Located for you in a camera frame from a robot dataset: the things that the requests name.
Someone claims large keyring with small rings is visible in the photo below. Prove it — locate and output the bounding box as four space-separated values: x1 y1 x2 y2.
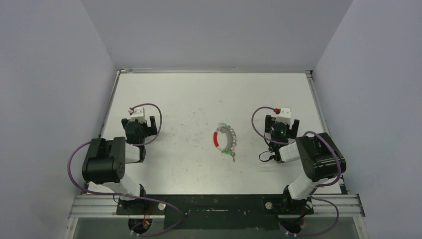
212 123 237 156

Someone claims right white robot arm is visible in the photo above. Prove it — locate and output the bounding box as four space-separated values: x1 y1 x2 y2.
264 115 346 214

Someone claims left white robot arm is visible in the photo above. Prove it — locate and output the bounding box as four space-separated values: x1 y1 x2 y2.
82 116 158 215

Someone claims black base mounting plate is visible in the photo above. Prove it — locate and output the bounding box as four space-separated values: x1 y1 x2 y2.
116 194 314 233

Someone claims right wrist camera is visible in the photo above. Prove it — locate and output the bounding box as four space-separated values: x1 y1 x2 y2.
275 108 292 125

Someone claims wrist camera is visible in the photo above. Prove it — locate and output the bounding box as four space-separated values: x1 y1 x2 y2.
275 108 292 125
129 107 146 123

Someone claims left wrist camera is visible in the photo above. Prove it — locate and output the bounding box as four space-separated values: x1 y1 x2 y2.
129 107 146 123

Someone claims aluminium frame rail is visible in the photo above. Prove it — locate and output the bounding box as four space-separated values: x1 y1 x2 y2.
70 194 365 218

